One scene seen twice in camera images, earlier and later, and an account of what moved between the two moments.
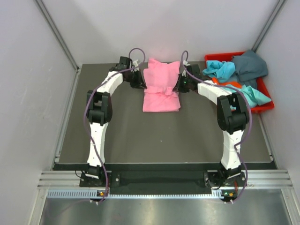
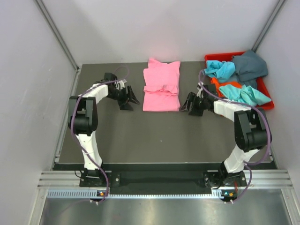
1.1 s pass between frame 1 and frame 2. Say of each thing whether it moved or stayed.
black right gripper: moved
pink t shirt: stayed
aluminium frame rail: stayed
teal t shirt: stayed
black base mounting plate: stayed
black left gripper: moved
